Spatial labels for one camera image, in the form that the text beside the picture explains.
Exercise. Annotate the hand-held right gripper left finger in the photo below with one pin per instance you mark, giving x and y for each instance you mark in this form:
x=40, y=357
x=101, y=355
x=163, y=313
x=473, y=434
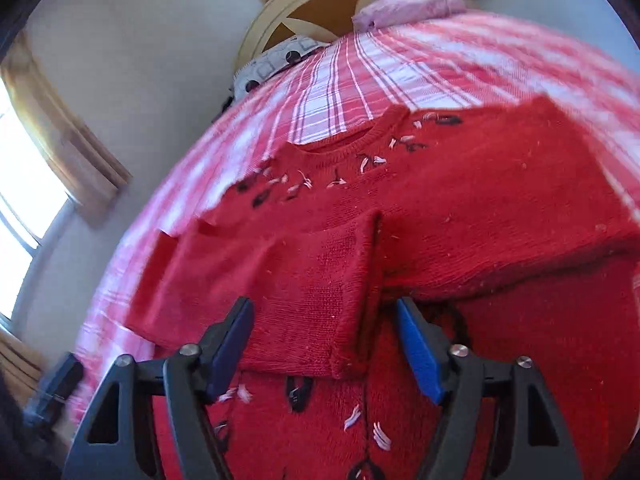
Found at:
x=229, y=352

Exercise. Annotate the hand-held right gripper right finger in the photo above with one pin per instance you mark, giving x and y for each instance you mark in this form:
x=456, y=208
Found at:
x=421, y=355

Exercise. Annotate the red knit sweater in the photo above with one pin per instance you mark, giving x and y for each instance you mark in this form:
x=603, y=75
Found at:
x=500, y=200

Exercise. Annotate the dark box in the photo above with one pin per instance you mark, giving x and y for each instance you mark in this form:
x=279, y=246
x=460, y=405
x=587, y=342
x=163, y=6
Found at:
x=60, y=385

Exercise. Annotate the tan window curtain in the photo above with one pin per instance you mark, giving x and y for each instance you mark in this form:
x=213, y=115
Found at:
x=17, y=355
x=65, y=135

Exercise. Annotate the bright side window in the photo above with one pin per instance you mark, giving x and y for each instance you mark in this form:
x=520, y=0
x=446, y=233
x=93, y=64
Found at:
x=20, y=220

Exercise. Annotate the red white plaid blanket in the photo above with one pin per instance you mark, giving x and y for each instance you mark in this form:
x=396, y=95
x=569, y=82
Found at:
x=325, y=95

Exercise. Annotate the white black patterned pillow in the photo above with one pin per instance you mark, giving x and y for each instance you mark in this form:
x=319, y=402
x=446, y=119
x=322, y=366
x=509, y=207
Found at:
x=270, y=65

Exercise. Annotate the pink pillow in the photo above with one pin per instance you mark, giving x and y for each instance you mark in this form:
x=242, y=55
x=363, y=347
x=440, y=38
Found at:
x=410, y=7

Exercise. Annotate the cream wooden headboard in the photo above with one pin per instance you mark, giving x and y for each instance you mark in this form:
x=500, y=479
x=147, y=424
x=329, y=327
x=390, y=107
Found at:
x=310, y=10

